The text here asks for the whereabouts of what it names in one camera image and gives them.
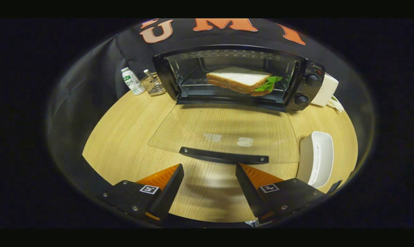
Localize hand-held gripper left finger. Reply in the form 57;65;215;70
97;163;185;223

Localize metal wire holder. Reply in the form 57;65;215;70
141;70;167;96

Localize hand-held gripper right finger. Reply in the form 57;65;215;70
235;162;327;224

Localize black toaster oven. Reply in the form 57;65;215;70
147;45;326;165

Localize black backdrop cloth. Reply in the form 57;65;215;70
46;18;375;206

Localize white rectangular dish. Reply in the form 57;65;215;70
297;131;335;189

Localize white bottle green label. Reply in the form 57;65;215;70
121;67;146;96

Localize lettuce sandwich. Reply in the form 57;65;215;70
206;67;283;97

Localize white toaster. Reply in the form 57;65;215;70
310;73;339;107

